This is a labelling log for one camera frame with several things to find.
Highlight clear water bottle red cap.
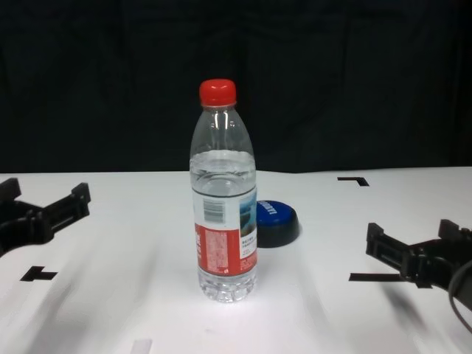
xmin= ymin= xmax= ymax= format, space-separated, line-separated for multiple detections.
xmin=188 ymin=78 xmax=258 ymax=304

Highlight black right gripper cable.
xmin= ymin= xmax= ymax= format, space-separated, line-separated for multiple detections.
xmin=447 ymin=257 xmax=472 ymax=332

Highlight black curtain backdrop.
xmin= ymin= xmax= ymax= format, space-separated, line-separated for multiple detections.
xmin=0 ymin=0 xmax=472 ymax=175

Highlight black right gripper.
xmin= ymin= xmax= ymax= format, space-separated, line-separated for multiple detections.
xmin=365 ymin=218 xmax=472 ymax=291

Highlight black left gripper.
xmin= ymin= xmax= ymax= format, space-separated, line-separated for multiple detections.
xmin=0 ymin=177 xmax=91 ymax=256

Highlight blue push button black base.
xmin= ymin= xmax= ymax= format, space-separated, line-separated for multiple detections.
xmin=255 ymin=199 xmax=302 ymax=249

